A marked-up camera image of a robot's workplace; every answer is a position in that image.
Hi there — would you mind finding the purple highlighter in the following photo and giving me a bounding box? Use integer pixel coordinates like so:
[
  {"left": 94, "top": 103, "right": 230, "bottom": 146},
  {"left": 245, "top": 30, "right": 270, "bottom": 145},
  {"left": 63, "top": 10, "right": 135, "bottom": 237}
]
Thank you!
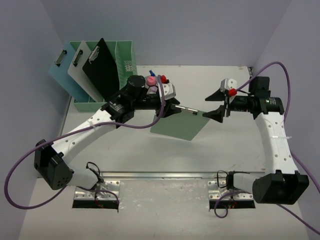
[{"left": 149, "top": 86, "right": 158, "bottom": 93}]

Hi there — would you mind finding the green clipboard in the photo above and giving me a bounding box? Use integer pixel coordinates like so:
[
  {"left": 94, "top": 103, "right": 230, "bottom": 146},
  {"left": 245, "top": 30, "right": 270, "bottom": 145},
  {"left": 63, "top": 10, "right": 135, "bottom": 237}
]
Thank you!
[{"left": 150, "top": 106, "right": 210, "bottom": 141}]

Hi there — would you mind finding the black clipboard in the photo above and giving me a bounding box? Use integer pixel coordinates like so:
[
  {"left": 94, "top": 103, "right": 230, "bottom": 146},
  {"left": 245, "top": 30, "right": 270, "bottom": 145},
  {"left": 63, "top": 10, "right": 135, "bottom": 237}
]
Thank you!
[{"left": 82, "top": 38, "right": 120, "bottom": 102}]

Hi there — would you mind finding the white clipboard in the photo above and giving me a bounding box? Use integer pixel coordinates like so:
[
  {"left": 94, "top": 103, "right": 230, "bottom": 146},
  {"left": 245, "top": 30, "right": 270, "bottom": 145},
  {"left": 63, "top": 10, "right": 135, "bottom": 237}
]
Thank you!
[{"left": 67, "top": 40, "right": 104, "bottom": 103}]

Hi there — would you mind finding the blue clipboard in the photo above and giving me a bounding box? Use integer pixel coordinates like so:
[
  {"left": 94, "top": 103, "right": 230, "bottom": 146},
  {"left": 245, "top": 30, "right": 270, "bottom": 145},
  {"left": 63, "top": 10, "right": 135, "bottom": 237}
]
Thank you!
[{"left": 48, "top": 41, "right": 89, "bottom": 103}]

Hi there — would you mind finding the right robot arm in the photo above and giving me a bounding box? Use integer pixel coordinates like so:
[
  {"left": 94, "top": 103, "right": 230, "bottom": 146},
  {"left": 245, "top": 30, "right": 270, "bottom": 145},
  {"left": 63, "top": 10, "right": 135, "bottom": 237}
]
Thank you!
[{"left": 203, "top": 76, "right": 310, "bottom": 205}]

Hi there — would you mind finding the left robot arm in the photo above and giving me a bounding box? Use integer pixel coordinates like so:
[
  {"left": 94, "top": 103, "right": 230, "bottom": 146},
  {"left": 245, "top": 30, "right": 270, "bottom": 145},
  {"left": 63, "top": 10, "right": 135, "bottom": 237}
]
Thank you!
[{"left": 34, "top": 75, "right": 181, "bottom": 197}]

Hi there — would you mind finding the white round desk organizer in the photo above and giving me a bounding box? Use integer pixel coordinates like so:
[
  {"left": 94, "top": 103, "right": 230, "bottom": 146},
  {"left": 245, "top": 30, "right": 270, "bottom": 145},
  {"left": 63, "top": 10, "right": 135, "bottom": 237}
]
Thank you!
[{"left": 146, "top": 85, "right": 159, "bottom": 95}]

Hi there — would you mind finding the green mesh file organizer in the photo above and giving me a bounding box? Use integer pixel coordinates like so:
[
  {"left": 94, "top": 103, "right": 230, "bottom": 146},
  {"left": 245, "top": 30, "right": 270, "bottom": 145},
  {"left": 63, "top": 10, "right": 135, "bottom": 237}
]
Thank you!
[{"left": 74, "top": 40, "right": 138, "bottom": 112}]

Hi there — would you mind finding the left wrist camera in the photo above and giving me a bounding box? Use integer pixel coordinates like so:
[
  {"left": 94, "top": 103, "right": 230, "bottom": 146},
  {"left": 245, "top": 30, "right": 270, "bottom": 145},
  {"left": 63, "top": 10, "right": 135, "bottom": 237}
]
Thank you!
[{"left": 160, "top": 75, "right": 176, "bottom": 101}]

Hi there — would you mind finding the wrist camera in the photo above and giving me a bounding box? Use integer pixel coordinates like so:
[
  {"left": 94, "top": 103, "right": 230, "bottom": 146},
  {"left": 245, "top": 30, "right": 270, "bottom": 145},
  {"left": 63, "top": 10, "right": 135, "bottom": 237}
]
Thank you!
[
  {"left": 160, "top": 75, "right": 176, "bottom": 101},
  {"left": 219, "top": 78, "right": 238, "bottom": 97}
]

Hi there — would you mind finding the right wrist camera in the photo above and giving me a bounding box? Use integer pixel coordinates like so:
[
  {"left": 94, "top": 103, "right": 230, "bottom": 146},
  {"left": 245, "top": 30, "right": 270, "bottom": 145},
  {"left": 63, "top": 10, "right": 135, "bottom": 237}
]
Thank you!
[{"left": 219, "top": 78, "right": 238, "bottom": 97}]

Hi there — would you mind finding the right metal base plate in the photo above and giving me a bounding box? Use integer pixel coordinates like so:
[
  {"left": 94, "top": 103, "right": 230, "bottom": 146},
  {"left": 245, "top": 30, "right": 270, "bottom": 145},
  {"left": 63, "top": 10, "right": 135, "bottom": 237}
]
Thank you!
[{"left": 207, "top": 179, "right": 253, "bottom": 201}]

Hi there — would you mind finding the metal base plate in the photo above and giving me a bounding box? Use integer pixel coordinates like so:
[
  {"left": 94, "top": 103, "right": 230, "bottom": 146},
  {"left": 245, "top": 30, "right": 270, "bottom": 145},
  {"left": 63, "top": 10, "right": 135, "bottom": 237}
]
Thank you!
[
  {"left": 74, "top": 179, "right": 121, "bottom": 201},
  {"left": 207, "top": 179, "right": 253, "bottom": 201}
]

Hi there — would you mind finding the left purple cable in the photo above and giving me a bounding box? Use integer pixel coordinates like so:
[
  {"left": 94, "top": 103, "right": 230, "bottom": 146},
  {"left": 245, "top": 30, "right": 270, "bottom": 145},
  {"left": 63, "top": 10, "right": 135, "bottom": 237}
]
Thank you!
[{"left": 3, "top": 74, "right": 167, "bottom": 210}]

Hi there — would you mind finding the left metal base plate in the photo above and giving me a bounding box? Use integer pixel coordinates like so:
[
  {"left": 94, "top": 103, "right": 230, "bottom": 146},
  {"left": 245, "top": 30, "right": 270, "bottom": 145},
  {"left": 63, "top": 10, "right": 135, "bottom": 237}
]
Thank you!
[{"left": 74, "top": 179, "right": 121, "bottom": 201}]

